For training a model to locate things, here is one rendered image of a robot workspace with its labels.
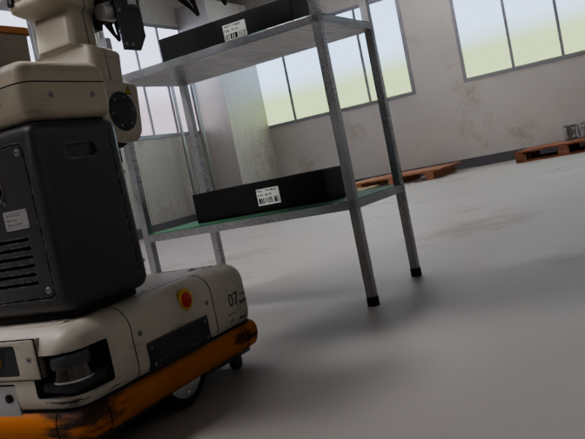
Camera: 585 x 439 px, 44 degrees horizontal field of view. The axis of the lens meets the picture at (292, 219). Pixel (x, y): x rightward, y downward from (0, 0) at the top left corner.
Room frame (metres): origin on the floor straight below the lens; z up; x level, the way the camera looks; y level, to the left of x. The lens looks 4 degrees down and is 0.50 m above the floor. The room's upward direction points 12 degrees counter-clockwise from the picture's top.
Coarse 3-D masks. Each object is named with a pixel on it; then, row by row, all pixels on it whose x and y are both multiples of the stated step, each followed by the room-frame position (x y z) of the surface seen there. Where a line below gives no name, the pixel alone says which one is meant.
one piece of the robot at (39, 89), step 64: (64, 64) 1.57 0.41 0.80; (0, 128) 1.51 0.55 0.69; (64, 128) 1.53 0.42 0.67; (0, 192) 1.54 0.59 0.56; (64, 192) 1.49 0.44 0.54; (128, 192) 1.66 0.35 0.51; (0, 256) 1.54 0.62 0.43; (64, 256) 1.46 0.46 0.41; (128, 256) 1.61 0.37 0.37; (0, 320) 1.60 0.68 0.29
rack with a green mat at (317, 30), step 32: (256, 32) 2.43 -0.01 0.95; (288, 32) 2.40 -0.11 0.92; (320, 32) 2.32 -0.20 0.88; (352, 32) 2.66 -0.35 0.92; (160, 64) 2.64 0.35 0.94; (192, 64) 2.65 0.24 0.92; (224, 64) 2.79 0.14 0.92; (320, 64) 2.33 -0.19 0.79; (384, 96) 2.68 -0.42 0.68; (192, 128) 3.12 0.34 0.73; (384, 128) 2.69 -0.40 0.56; (128, 160) 2.76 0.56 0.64; (352, 192) 2.32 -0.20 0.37; (384, 192) 2.53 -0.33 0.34; (192, 224) 2.85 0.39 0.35; (224, 224) 2.57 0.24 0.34; (256, 224) 2.51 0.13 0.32; (352, 224) 2.33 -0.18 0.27; (224, 256) 3.14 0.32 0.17; (416, 256) 2.69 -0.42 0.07
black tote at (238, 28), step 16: (288, 0) 2.53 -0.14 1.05; (304, 0) 2.63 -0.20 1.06; (240, 16) 2.62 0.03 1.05; (256, 16) 2.59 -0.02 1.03; (272, 16) 2.56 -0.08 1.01; (288, 16) 2.53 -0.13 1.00; (304, 16) 2.60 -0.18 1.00; (192, 32) 2.72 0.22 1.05; (208, 32) 2.69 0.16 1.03; (224, 32) 2.66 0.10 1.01; (240, 32) 2.63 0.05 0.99; (160, 48) 2.80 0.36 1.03; (176, 48) 2.77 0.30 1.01; (192, 48) 2.73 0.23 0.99
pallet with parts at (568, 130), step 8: (568, 128) 8.44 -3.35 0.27; (576, 128) 8.43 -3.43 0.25; (584, 128) 8.36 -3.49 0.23; (568, 136) 8.45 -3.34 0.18; (576, 136) 8.43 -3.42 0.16; (584, 136) 8.38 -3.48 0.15; (552, 144) 8.41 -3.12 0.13; (560, 144) 8.04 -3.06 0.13; (568, 144) 7.98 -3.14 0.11; (576, 144) 8.52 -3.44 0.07; (520, 152) 8.26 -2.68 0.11; (528, 152) 8.51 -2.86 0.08; (536, 152) 8.76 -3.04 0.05; (552, 152) 8.67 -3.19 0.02; (560, 152) 8.04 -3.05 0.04; (568, 152) 7.99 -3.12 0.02; (576, 152) 7.95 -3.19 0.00; (520, 160) 8.27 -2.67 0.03; (528, 160) 8.22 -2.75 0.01
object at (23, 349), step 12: (0, 348) 1.45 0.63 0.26; (12, 348) 1.43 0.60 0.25; (24, 348) 1.41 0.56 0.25; (36, 348) 1.40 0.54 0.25; (0, 360) 1.45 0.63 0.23; (12, 360) 1.44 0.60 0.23; (24, 360) 1.41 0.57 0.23; (36, 360) 1.40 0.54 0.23; (0, 372) 1.46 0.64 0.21; (12, 372) 1.44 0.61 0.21; (24, 372) 1.42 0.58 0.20; (36, 372) 1.40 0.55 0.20
